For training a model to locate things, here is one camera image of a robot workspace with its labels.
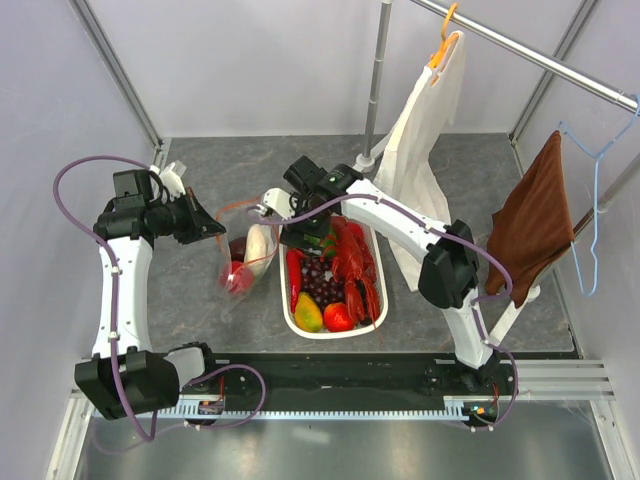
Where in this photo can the dark grape bunch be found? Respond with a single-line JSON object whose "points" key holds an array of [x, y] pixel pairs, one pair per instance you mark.
{"points": [[319, 282]]}

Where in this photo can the blue wire hanger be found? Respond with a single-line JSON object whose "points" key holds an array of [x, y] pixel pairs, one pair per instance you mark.
{"points": [[597, 157]]}

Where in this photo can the green bell pepper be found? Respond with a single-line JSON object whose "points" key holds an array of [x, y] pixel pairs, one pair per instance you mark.
{"points": [[329, 246]]}

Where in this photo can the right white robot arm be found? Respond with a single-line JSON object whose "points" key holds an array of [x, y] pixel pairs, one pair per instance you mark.
{"points": [[324, 213]]}

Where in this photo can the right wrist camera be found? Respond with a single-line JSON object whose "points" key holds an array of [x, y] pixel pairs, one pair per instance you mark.
{"points": [[276, 201]]}

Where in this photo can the metal clothes rack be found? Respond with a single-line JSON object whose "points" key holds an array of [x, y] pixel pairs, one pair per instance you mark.
{"points": [[477, 169]]}

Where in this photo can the clear zip top bag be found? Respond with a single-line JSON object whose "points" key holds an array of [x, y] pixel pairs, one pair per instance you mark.
{"points": [[237, 218]]}

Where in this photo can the red tomato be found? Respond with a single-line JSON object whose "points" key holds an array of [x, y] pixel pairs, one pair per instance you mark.
{"points": [[336, 318]]}

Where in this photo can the white hanging shirt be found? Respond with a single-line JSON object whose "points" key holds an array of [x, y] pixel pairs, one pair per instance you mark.
{"points": [[404, 172]]}

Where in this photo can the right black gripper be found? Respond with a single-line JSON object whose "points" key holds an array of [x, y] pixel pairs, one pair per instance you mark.
{"points": [[293, 234]]}

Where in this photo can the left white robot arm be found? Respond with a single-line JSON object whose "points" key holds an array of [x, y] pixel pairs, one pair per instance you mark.
{"points": [[124, 376]]}

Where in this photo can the red crayfish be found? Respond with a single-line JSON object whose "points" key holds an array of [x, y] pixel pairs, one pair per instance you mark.
{"points": [[354, 266]]}

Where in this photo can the red chili pepper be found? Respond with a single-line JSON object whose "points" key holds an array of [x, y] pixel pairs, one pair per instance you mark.
{"points": [[294, 268]]}

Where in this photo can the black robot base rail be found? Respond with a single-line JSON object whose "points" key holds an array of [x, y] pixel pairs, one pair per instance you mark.
{"points": [[355, 382]]}

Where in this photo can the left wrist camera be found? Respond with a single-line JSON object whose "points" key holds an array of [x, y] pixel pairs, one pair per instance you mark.
{"points": [[171, 177]]}

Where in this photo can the white radish with leaves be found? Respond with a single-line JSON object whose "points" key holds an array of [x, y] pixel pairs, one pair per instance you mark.
{"points": [[261, 247]]}

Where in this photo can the white slotted cable duct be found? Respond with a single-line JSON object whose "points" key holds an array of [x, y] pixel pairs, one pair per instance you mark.
{"points": [[194, 408]]}

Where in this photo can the brown hanging towel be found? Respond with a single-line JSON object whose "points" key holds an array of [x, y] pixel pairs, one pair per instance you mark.
{"points": [[533, 229]]}

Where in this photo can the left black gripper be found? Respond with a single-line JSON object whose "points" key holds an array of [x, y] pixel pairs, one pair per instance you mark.
{"points": [[200, 223]]}

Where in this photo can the red apple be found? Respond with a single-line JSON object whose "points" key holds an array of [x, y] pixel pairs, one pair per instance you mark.
{"points": [[236, 277]]}

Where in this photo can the white plastic basket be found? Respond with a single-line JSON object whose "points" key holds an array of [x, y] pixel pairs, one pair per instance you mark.
{"points": [[360, 328]]}

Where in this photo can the yellow green mango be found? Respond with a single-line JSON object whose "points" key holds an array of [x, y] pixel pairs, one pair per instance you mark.
{"points": [[307, 315]]}

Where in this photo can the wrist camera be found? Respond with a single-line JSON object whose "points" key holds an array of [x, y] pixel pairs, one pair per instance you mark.
{"points": [[276, 201], [171, 177]]}

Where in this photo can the orange clothes hanger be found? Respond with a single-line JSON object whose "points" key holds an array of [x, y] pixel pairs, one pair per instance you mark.
{"points": [[438, 57]]}

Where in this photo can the dark red onion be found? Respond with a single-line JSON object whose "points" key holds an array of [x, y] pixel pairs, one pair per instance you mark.
{"points": [[237, 248]]}

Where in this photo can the red bell pepper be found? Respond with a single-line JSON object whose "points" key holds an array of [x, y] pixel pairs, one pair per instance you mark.
{"points": [[356, 230]]}

